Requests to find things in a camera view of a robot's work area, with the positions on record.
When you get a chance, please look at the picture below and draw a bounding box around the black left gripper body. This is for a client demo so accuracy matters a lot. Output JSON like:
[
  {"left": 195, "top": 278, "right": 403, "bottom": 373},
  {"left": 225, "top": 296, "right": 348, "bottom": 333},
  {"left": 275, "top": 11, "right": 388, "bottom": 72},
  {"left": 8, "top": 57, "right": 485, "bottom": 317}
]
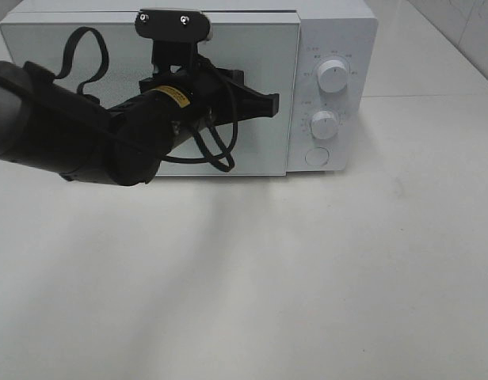
[{"left": 139, "top": 66, "right": 252, "bottom": 154}]

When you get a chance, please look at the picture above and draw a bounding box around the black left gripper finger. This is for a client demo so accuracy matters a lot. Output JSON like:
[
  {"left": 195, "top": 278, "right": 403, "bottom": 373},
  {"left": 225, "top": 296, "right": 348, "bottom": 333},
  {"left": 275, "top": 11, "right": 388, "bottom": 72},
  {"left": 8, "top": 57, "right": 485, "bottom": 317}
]
[{"left": 233, "top": 90, "right": 280, "bottom": 121}]

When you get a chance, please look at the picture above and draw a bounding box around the white microwave door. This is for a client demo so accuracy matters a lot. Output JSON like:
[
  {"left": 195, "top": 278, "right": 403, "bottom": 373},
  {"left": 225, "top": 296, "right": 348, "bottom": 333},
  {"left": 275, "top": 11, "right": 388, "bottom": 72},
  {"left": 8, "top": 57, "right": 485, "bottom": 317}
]
[{"left": 0, "top": 11, "right": 299, "bottom": 176}]

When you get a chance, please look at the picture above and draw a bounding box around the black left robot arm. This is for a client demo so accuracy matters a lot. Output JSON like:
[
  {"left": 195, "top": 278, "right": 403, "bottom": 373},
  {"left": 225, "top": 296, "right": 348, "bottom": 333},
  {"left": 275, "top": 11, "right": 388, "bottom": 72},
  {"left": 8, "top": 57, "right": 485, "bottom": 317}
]
[{"left": 0, "top": 61, "right": 280, "bottom": 186}]

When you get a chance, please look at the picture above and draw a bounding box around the lower white timer knob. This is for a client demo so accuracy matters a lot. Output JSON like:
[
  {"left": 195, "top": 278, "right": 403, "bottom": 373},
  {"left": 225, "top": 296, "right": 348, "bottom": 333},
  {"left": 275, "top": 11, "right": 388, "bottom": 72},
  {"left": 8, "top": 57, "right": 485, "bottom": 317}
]
[{"left": 310, "top": 111, "right": 339, "bottom": 140}]

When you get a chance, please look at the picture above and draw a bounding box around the white microwave oven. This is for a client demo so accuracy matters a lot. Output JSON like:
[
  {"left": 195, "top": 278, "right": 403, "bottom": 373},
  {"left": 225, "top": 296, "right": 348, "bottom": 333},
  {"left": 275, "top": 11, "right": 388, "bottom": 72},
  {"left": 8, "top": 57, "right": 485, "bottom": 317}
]
[{"left": 0, "top": 1, "right": 378, "bottom": 176}]

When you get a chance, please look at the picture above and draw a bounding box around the upper white power knob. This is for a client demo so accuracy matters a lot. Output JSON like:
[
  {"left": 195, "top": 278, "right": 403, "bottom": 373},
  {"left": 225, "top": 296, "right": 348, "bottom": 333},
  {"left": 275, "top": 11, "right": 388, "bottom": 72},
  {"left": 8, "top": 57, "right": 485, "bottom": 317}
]
[{"left": 316, "top": 57, "right": 349, "bottom": 93}]

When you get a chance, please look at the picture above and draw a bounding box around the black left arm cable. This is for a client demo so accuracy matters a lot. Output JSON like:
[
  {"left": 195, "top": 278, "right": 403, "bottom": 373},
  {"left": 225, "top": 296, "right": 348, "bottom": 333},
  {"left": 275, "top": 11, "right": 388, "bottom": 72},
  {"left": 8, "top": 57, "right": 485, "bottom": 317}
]
[{"left": 53, "top": 25, "right": 245, "bottom": 174}]

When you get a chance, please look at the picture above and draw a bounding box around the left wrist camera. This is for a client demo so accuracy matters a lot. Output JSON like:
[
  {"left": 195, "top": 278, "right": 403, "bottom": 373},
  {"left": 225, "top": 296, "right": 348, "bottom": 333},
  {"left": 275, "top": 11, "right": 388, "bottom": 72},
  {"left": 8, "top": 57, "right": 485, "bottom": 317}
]
[{"left": 135, "top": 9, "right": 212, "bottom": 75}]

